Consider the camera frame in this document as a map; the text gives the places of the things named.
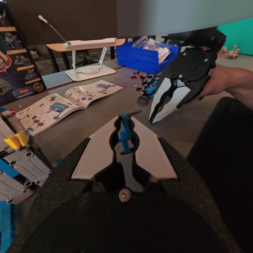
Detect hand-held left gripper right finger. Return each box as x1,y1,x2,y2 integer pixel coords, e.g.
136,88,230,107
129,116,178,180

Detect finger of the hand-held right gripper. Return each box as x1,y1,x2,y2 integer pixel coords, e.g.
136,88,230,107
149,77,175,124
152,79,192,124

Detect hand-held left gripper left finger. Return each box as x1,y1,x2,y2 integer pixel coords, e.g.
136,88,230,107
71,115,121,181

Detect blue toy beam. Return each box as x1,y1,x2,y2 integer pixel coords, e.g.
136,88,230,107
118,113,136,155

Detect person's right forearm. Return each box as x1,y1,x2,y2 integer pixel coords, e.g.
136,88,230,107
225,65,253,111

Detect grey desk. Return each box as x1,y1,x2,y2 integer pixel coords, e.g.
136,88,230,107
0,53,253,198

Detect white desk lamp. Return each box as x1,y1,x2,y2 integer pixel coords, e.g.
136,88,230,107
38,15,118,82

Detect wooden standing desk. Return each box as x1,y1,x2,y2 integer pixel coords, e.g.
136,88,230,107
6,0,127,73

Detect person's right hand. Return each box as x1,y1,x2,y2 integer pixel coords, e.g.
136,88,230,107
197,64,230,101

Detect pile of small brick parts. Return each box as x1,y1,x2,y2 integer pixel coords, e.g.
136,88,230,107
130,71,161,99

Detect wooden puzzle model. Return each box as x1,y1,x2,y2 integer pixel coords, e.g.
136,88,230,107
217,45,240,59

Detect blue plastic bin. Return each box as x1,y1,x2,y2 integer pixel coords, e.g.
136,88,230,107
116,40,179,74

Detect clear plastic bags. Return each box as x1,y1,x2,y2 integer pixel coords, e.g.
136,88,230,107
131,36,172,64

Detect building instruction booklet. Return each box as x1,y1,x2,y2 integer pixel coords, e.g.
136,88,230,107
15,80,124,137

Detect blue grey brick toy vehicle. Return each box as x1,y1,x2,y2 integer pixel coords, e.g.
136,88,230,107
0,107,64,253

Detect dark blue toy kit box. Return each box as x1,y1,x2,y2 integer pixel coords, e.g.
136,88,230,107
0,1,47,106

